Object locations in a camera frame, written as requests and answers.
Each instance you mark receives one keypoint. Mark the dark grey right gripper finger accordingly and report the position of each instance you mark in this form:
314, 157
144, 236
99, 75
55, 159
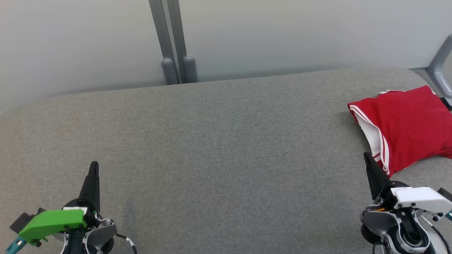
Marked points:
376, 176

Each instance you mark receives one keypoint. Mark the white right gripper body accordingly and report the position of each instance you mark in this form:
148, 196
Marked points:
420, 199

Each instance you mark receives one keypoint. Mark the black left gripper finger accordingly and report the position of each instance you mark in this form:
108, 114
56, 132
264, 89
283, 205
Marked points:
91, 187

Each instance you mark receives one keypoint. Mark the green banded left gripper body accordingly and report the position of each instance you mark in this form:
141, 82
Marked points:
53, 222

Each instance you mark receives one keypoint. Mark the red and white jersey shirt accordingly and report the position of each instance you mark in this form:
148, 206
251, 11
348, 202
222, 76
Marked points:
413, 130

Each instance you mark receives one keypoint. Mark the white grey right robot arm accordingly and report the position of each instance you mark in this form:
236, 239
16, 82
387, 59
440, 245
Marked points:
379, 222

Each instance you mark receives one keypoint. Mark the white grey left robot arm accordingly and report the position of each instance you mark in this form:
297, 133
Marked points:
97, 234

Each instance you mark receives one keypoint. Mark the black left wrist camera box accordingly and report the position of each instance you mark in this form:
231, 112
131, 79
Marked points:
23, 220

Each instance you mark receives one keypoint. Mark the grey double partition post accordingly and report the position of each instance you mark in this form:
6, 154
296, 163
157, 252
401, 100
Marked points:
174, 42

